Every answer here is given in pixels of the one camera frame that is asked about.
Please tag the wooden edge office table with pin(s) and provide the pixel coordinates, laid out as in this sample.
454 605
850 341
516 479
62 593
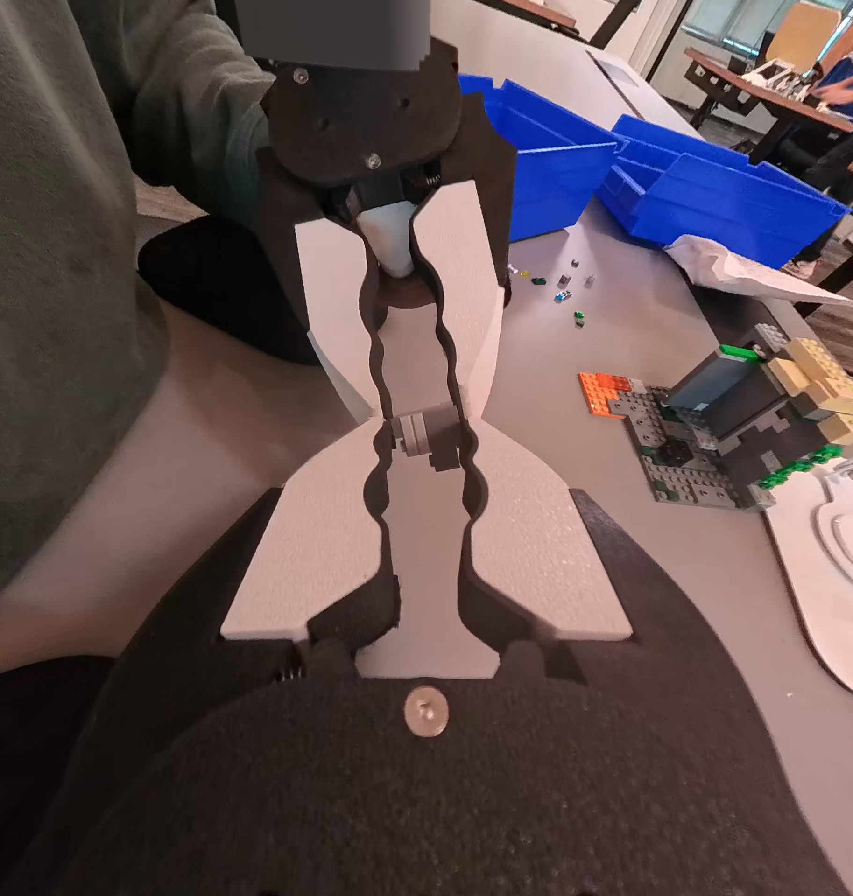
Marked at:
538 10
741 80

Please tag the blue plastic bin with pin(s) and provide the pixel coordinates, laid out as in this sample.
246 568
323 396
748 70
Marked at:
720 203
552 182

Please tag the white paper bag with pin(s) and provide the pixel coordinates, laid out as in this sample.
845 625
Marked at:
734 273

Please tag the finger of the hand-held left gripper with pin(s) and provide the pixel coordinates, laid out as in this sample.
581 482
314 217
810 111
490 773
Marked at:
468 280
335 315

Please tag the toy brick building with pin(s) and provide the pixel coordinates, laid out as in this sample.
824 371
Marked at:
685 462

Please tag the person's left forearm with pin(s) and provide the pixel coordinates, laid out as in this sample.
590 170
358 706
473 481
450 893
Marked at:
188 105

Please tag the scatter of small toy pieces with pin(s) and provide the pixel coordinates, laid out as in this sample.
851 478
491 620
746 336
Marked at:
563 283

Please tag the white stand base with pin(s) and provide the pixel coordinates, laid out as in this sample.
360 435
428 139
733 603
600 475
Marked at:
818 616

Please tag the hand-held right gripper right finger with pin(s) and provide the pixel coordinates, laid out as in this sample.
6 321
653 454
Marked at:
538 560

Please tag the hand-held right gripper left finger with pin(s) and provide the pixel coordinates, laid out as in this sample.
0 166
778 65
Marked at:
307 560

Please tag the blue striped cloth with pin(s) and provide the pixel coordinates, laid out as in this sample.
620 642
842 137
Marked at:
850 77

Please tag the grey desk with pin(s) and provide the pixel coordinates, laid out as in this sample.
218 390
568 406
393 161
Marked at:
678 595

